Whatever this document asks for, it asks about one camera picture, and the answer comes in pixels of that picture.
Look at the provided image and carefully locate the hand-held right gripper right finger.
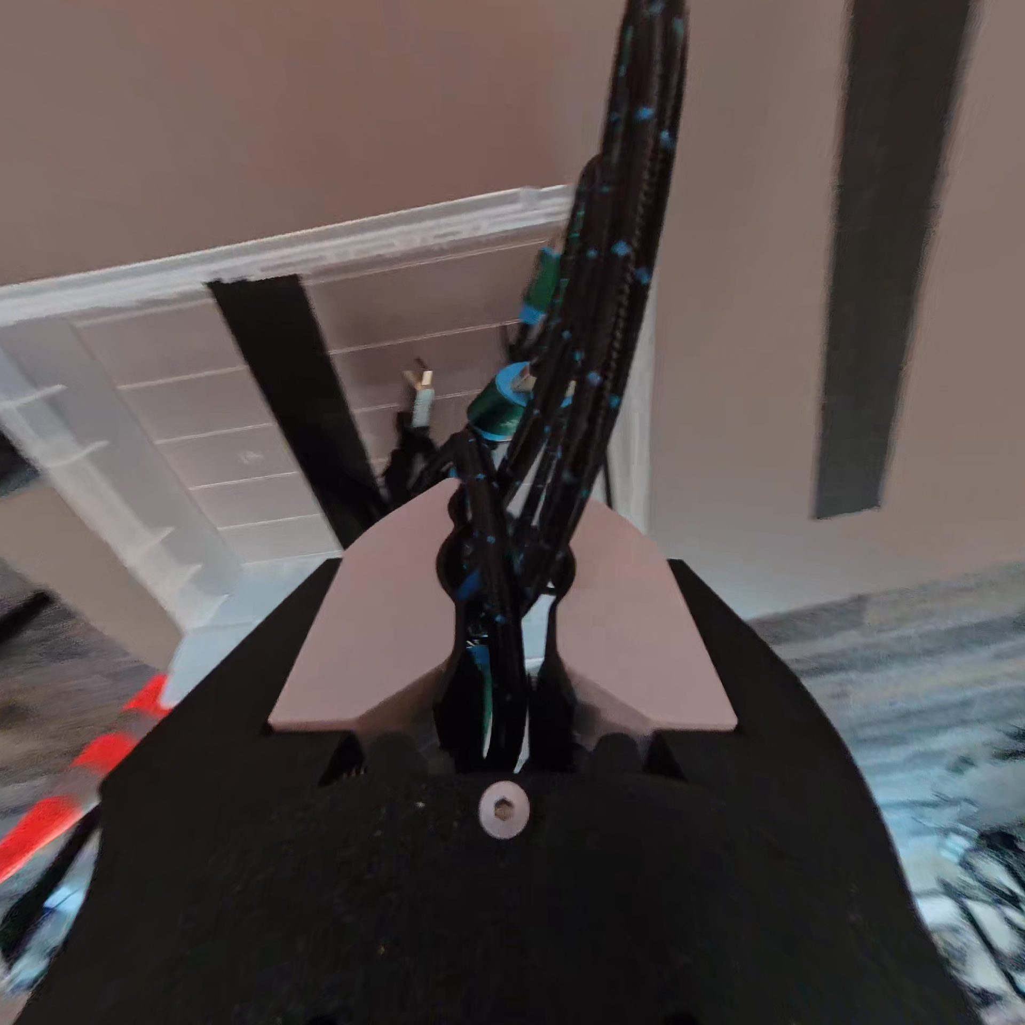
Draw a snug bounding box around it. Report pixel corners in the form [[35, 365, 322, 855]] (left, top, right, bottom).
[[529, 500, 738, 774]]

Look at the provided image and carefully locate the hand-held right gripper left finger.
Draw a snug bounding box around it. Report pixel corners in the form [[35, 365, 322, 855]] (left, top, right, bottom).
[[268, 479, 466, 774]]

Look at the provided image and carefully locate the clear plastic bin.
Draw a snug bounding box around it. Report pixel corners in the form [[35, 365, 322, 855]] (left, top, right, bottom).
[[0, 186, 656, 698]]

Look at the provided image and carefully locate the grey desk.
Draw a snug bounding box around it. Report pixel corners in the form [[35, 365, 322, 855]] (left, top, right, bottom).
[[0, 0, 1025, 626]]

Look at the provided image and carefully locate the black bar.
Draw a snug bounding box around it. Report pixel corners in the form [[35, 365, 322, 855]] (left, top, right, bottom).
[[207, 274, 387, 547]]

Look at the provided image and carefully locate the orange red object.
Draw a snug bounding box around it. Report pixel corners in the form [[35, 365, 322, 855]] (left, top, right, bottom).
[[0, 675, 171, 882]]

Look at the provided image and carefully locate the black strip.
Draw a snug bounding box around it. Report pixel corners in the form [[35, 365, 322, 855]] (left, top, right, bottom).
[[813, 0, 975, 520]]

